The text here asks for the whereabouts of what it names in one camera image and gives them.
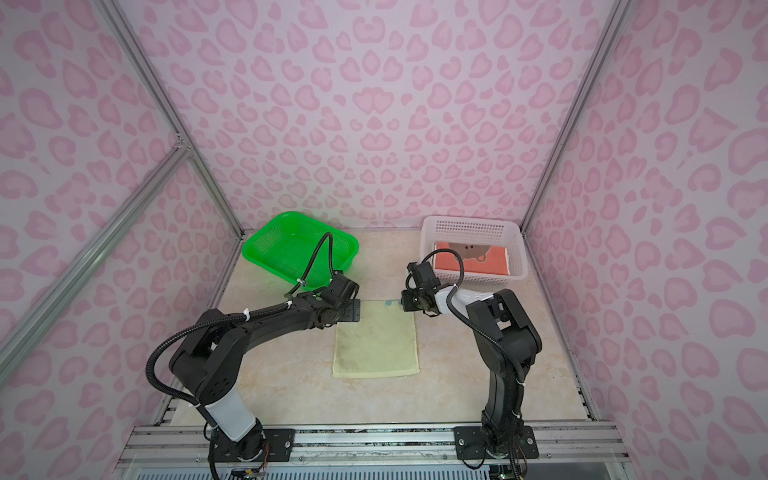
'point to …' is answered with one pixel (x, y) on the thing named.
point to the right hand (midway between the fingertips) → (404, 296)
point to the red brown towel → (494, 262)
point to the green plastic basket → (289, 242)
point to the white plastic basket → (472, 237)
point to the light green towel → (382, 344)
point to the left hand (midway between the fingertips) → (352, 307)
